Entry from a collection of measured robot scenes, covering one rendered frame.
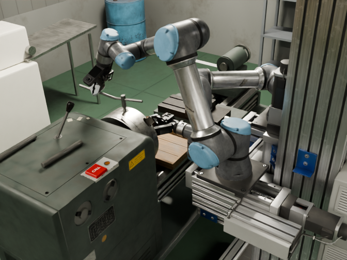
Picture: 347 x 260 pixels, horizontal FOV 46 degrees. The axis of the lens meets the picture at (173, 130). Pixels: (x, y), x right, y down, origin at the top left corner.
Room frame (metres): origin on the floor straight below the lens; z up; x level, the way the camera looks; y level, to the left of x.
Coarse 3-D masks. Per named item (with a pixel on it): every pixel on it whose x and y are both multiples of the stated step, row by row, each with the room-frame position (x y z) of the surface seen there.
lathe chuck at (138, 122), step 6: (120, 108) 1.78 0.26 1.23; (126, 108) 1.77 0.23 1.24; (132, 108) 1.77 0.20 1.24; (108, 114) 1.76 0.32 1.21; (120, 114) 1.71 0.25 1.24; (126, 114) 1.71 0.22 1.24; (132, 114) 1.72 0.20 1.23; (138, 114) 1.73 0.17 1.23; (132, 120) 1.67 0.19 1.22; (138, 120) 1.69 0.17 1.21; (138, 126) 1.65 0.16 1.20; (144, 126) 1.67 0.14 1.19; (150, 126) 1.69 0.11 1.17; (144, 132) 1.65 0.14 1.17; (150, 132) 1.67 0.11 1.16; (156, 138) 1.68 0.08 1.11; (156, 144) 1.67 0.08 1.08; (156, 150) 1.68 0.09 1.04
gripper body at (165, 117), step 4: (164, 116) 1.90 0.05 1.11; (168, 116) 1.90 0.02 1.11; (172, 116) 1.89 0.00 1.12; (160, 120) 1.85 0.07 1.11; (164, 120) 1.84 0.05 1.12; (168, 120) 1.85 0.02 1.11; (172, 120) 1.87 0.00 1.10; (176, 120) 1.87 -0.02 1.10; (160, 124) 1.85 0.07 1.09; (164, 124) 1.84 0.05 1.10; (172, 124) 1.83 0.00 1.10; (176, 124) 1.81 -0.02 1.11; (172, 128) 1.83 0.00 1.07
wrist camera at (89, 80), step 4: (96, 64) 1.75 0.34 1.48; (92, 68) 1.73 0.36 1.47; (96, 68) 1.73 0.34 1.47; (100, 68) 1.73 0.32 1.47; (104, 68) 1.74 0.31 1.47; (92, 72) 1.72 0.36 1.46; (96, 72) 1.72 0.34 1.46; (100, 72) 1.72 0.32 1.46; (88, 76) 1.70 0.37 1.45; (92, 76) 1.70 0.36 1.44; (96, 76) 1.70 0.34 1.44; (84, 80) 1.68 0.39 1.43; (88, 80) 1.68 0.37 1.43; (92, 80) 1.68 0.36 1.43; (88, 84) 1.67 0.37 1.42; (92, 84) 1.69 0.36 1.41
